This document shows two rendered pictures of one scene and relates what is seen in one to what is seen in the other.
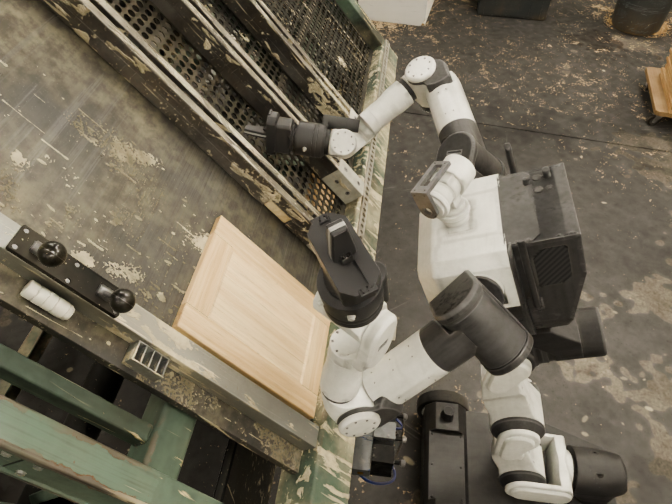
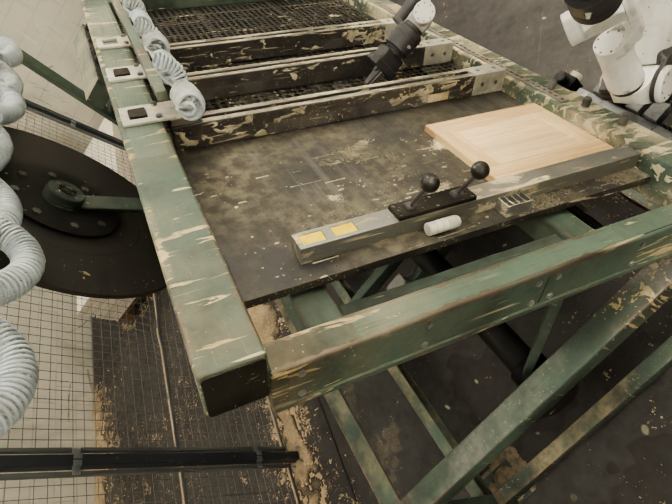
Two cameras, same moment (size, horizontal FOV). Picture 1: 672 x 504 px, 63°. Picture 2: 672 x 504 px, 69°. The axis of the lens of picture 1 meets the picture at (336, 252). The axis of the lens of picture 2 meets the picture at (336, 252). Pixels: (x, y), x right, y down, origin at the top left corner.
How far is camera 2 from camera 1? 0.45 m
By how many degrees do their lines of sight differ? 12
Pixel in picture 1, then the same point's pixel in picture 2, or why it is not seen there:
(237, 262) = (465, 133)
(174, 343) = (511, 182)
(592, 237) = not seen: outside the picture
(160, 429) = (562, 228)
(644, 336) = not seen: outside the picture
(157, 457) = not seen: hidden behind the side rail
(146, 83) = (310, 116)
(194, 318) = (496, 169)
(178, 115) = (340, 112)
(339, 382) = (630, 70)
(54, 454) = (558, 260)
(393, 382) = (655, 35)
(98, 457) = (573, 245)
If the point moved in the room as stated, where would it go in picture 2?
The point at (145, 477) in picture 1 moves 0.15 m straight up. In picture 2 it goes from (603, 233) to (578, 208)
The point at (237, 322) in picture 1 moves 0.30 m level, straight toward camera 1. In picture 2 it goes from (512, 152) to (635, 163)
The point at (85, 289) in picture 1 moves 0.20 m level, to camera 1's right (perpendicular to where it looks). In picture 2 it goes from (448, 200) to (504, 119)
